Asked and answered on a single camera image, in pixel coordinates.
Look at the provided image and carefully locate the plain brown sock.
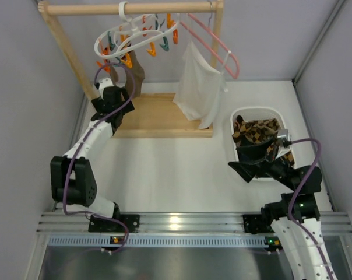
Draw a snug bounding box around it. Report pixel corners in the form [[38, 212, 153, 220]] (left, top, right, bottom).
[[125, 51, 145, 99]]

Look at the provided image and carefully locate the white round clip hanger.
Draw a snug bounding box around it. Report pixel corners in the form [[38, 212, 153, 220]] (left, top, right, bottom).
[[94, 1, 181, 73]]

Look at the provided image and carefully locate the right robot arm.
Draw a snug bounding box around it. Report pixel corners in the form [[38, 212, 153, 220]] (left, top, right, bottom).
[[228, 159, 337, 279]]

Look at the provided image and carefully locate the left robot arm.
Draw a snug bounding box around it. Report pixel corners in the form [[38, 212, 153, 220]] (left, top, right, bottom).
[[51, 120, 277, 219]]

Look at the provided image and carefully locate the pile of socks in basket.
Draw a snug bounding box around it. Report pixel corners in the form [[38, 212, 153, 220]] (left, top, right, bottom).
[[232, 115, 295, 167]]

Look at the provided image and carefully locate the pink clothes hanger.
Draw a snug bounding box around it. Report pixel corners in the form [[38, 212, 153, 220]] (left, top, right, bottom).
[[180, 13, 240, 80]]

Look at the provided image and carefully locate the white plastic laundry basket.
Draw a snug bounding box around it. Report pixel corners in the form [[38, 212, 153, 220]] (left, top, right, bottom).
[[230, 106, 292, 182]]

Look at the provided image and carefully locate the wooden clothes rack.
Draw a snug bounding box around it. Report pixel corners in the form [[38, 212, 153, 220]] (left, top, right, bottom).
[[37, 1, 224, 138]]

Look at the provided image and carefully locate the white hanging garment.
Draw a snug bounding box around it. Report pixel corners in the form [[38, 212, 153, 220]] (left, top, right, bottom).
[[173, 37, 231, 130]]

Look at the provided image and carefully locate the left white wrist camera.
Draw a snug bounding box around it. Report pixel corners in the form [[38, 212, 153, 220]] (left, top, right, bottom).
[[93, 77, 114, 98]]

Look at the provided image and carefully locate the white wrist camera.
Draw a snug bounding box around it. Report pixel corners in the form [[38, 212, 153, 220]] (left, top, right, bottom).
[[93, 77, 114, 98], [277, 129, 291, 149]]

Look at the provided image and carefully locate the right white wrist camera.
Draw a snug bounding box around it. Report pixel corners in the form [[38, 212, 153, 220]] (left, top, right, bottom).
[[277, 129, 291, 149]]

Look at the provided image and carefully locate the aluminium mounting rail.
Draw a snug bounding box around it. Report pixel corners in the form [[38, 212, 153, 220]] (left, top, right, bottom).
[[37, 209, 352, 249]]

